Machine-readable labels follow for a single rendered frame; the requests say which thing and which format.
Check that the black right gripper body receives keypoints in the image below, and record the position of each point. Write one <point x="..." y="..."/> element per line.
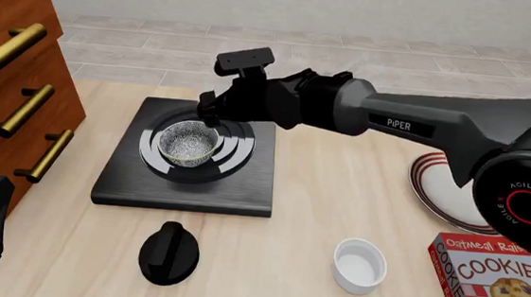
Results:
<point x="245" y="99"/>

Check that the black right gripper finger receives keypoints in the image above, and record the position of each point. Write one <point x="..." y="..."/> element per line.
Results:
<point x="206" y="100"/>
<point x="212" y="118"/>

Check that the black white patterned bowl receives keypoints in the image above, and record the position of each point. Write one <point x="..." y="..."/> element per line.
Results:
<point x="187" y="146"/>

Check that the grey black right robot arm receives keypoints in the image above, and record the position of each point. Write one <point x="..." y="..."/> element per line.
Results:
<point x="438" y="123"/>

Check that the small black plate on stalk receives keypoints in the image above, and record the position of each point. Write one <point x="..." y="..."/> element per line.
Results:
<point x="246" y="59"/>

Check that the flat black stove plate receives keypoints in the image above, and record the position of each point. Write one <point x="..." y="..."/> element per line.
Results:
<point x="249" y="175"/>

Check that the round black stove knob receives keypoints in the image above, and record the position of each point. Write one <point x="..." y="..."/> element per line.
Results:
<point x="169" y="255"/>

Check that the white plate with red rings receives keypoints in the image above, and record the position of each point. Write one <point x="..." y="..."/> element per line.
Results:
<point x="437" y="192"/>

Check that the low wooden drawer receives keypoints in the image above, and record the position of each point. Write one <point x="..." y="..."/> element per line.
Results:
<point x="72" y="119"/>

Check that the middle wooden drawer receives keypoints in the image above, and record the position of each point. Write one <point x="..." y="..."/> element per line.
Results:
<point x="65" y="68"/>

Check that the tall wooden drawer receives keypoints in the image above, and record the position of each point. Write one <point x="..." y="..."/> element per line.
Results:
<point x="30" y="5"/>

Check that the small white ramekin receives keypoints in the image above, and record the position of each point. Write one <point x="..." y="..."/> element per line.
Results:
<point x="359" y="268"/>

